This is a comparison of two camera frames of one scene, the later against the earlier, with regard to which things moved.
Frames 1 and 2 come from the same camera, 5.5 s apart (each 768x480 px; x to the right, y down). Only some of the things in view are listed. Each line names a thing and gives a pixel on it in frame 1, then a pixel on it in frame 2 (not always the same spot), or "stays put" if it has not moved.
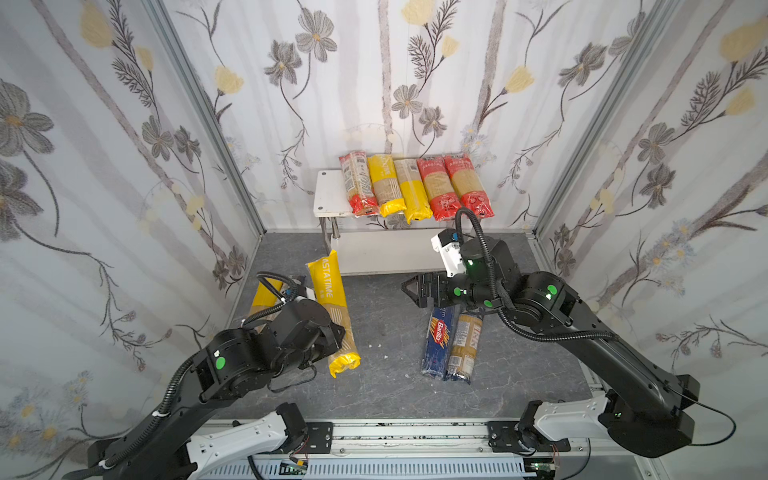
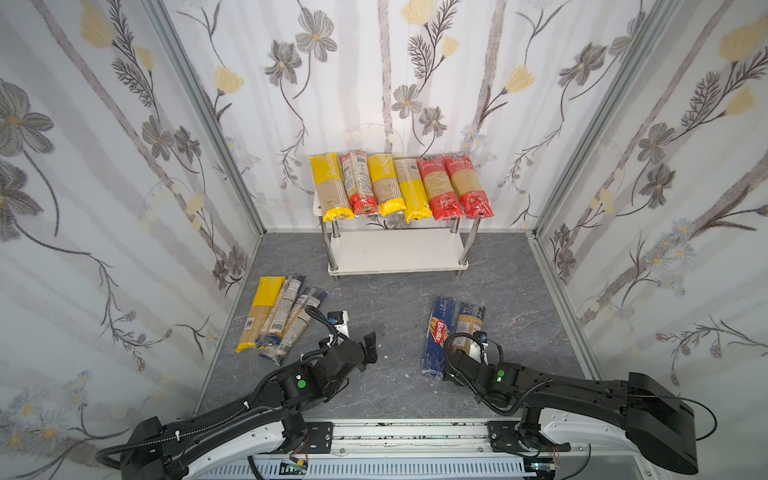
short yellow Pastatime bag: x=387 y=185 stays put
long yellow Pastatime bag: x=328 y=283 -> x=330 y=187
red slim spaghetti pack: x=362 y=193 stays put
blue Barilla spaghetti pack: x=439 y=342 stays put
